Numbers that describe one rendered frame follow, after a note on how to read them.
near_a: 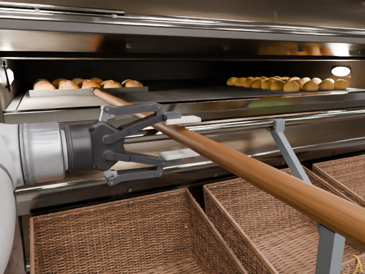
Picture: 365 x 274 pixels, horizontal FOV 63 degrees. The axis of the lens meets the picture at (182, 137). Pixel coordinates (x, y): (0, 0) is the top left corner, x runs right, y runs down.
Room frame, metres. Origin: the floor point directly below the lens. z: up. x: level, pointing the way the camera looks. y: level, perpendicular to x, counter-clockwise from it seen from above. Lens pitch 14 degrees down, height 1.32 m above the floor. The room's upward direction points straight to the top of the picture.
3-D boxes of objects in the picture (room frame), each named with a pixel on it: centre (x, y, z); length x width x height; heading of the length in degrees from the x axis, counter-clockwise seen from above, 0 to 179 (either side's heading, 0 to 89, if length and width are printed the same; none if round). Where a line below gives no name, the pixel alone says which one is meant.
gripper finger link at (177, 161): (0.52, 0.03, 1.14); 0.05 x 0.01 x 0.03; 116
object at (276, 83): (1.89, -0.63, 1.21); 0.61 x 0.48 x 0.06; 25
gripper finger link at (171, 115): (0.52, 0.03, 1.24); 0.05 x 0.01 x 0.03; 116
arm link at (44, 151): (0.43, 0.21, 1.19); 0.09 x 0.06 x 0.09; 26
